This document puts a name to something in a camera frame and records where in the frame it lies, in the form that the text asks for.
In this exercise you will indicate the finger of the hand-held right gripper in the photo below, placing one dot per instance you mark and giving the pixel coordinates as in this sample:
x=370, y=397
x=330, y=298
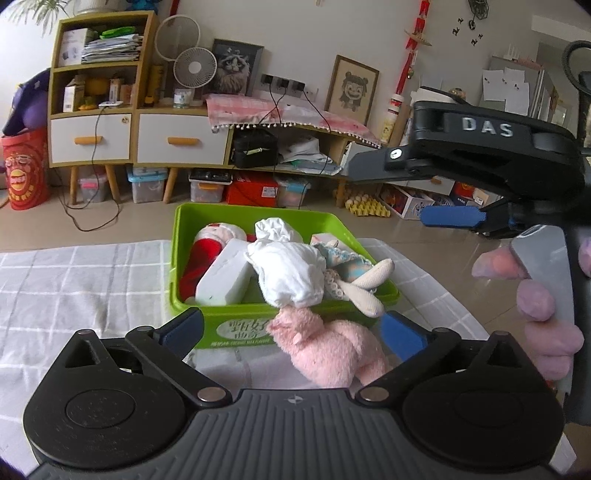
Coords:
x=374, y=164
x=450, y=217

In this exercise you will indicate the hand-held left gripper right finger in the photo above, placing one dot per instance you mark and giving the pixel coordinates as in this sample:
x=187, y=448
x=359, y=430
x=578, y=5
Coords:
x=401, y=337

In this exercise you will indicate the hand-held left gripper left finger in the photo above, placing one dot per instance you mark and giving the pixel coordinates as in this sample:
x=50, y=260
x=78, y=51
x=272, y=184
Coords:
x=180, y=334

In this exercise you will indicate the pink plush toy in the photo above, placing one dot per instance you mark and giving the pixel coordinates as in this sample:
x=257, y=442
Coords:
x=332, y=350

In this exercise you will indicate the white foam block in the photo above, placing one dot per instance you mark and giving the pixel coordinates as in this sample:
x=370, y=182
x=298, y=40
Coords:
x=221, y=277

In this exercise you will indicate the red and white santa plush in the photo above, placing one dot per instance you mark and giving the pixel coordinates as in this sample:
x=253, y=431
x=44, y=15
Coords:
x=207, y=254

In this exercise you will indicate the cream doll with floral dress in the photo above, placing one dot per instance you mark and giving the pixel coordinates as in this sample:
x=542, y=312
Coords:
x=344, y=267

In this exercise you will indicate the green plastic bin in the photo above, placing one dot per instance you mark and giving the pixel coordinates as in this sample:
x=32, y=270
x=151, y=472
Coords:
x=207, y=217

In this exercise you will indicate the white textured cloth bundle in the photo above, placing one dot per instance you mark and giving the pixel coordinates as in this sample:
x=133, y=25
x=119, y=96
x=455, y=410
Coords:
x=286, y=267

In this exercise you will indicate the person's right hand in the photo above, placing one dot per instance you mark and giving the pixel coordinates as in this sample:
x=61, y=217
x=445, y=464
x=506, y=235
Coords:
x=538, y=300

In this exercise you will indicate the white cardboard toy box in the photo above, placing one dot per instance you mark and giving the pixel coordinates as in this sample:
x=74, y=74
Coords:
x=411, y=205

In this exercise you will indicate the yellow egg tray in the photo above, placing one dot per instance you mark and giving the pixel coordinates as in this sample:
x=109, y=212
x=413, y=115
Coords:
x=369, y=207

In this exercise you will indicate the white decorated bottle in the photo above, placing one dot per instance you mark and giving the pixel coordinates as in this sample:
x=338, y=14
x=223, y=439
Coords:
x=392, y=115

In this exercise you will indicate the framed cartoon girl picture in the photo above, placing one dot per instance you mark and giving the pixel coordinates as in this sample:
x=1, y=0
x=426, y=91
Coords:
x=352, y=90

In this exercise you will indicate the clear storage box pastel contents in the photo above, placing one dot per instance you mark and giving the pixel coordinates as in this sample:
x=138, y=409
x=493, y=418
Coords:
x=293, y=194

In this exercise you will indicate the pink fringed table cloth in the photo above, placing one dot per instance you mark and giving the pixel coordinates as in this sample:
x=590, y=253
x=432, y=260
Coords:
x=295, y=117

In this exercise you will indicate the grey refrigerator with paper notes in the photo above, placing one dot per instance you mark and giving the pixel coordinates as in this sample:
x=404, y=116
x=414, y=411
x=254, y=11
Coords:
x=498, y=62

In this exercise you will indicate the grey checked blanket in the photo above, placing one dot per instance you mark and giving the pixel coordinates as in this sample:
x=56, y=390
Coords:
x=92, y=286

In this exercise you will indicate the black bag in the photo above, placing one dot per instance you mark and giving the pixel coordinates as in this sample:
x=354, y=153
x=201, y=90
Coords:
x=254, y=147

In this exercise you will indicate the red flat carton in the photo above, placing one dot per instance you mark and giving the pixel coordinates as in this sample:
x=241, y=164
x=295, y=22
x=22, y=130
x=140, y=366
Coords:
x=251, y=191

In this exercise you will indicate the clear storage box black lid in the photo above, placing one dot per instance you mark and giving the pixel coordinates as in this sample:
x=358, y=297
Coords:
x=210, y=189

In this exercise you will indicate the clear storage box blue lid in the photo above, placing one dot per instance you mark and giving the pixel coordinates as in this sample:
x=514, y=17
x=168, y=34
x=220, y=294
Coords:
x=147, y=187

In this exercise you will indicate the framed cat picture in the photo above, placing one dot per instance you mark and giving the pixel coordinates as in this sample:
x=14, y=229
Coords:
x=235, y=69

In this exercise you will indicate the clear storage box pink contents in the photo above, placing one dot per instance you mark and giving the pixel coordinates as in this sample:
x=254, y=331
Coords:
x=92, y=189

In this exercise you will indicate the wooden shelf cabinet with drawers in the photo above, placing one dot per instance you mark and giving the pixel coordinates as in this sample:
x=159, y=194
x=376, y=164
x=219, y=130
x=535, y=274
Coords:
x=152, y=147

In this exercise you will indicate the small white desk fan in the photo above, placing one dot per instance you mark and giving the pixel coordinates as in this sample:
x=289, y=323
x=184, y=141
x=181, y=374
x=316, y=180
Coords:
x=196, y=67

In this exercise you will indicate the red printed bucket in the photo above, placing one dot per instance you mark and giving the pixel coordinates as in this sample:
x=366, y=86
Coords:
x=23, y=175

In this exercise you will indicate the large white desk fan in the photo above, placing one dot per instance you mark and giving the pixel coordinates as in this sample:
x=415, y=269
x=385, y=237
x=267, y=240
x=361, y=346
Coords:
x=178, y=37

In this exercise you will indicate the purple plush toy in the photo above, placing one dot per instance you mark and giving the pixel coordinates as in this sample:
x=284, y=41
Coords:
x=32, y=106

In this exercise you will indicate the stack of papers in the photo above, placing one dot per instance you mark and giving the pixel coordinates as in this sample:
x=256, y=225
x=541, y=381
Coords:
x=111, y=48

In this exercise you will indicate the white carton on shelf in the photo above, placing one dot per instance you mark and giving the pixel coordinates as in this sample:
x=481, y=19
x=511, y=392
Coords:
x=76, y=46

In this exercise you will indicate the potted green plant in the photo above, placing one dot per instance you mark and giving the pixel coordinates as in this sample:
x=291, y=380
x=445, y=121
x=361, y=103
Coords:
x=41, y=5

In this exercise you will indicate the wall socket row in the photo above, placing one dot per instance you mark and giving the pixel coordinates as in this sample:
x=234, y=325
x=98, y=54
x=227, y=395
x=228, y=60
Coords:
x=281, y=85

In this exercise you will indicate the red hanging wall ornament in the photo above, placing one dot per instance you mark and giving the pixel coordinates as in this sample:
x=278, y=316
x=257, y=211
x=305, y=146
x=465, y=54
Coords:
x=418, y=38

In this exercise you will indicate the black wall clock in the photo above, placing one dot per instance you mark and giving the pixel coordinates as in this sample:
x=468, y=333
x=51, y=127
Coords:
x=478, y=7

